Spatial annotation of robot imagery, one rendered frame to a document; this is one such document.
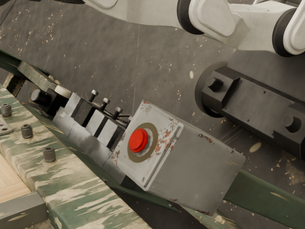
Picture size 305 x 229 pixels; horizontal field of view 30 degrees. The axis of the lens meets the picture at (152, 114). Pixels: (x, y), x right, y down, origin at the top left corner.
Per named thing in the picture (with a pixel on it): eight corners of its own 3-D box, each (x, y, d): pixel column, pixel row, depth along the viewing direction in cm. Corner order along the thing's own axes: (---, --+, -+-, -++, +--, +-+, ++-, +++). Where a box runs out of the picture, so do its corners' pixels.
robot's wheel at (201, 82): (236, 52, 202) (190, 71, 194) (245, 57, 199) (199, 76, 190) (239, 102, 212) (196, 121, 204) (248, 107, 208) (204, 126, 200)
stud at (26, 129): (34, 137, 130) (32, 126, 129) (24, 141, 129) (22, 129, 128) (31, 133, 132) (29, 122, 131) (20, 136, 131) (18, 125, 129)
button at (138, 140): (157, 137, 90) (148, 133, 89) (145, 159, 90) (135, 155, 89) (144, 128, 93) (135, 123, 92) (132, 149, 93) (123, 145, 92)
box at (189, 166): (250, 159, 98) (182, 123, 86) (215, 219, 98) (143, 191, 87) (208, 133, 107) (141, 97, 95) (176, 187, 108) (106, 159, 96)
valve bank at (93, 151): (210, 159, 129) (135, 123, 113) (179, 213, 130) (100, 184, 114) (106, 88, 167) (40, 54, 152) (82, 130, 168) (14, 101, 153)
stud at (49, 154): (57, 161, 120) (56, 149, 119) (46, 165, 119) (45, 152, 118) (53, 156, 122) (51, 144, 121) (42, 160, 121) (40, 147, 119)
